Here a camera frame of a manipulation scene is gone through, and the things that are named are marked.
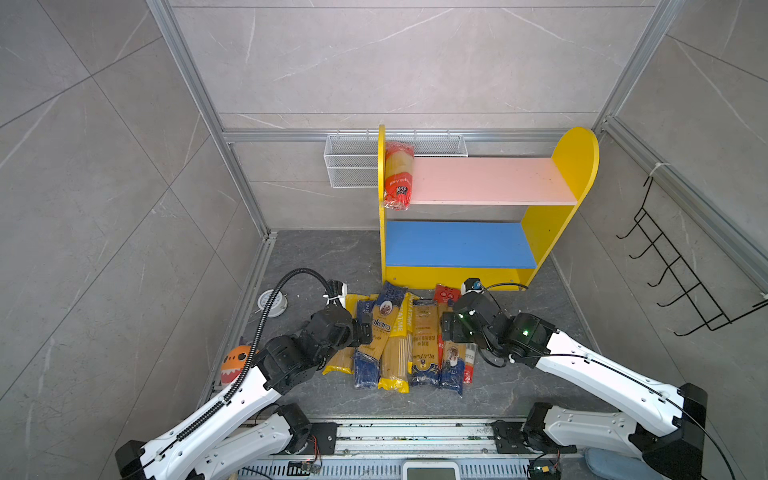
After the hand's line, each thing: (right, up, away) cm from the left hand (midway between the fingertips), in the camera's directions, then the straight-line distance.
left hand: (356, 310), depth 72 cm
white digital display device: (+18, -35, -6) cm, 40 cm away
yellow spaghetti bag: (-5, -17, +12) cm, 21 cm away
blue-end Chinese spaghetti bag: (+18, -18, +9) cm, 27 cm away
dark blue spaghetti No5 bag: (0, -3, +21) cm, 21 cm away
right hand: (+24, -3, +4) cm, 25 cm away
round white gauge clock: (-28, -3, +23) cm, 37 cm away
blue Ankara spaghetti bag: (+2, -15, +8) cm, 17 cm away
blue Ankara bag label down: (+26, -17, +10) cm, 33 cm away
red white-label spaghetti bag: (+30, -17, +10) cm, 36 cm away
